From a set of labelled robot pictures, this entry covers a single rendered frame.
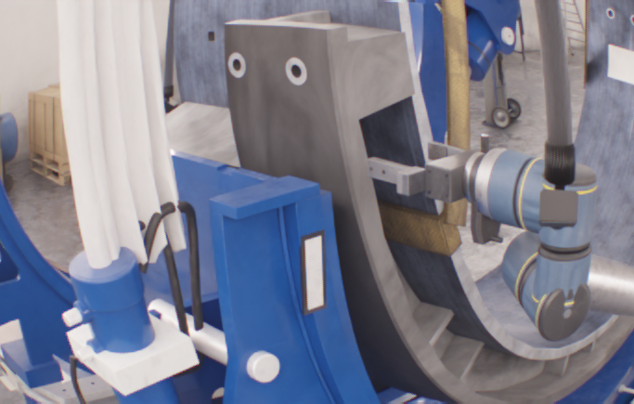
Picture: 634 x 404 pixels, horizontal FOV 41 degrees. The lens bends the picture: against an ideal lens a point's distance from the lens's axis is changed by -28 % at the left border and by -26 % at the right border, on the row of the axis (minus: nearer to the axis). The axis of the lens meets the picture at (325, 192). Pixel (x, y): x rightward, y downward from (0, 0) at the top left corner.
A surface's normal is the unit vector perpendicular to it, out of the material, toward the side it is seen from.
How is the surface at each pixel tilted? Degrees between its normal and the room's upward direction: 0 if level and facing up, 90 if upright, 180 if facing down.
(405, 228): 115
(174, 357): 90
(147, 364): 90
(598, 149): 45
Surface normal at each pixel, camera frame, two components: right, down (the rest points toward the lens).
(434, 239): -0.64, 0.60
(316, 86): -0.71, 0.33
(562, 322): 0.14, 0.28
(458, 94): 0.83, 0.00
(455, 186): 0.69, 0.18
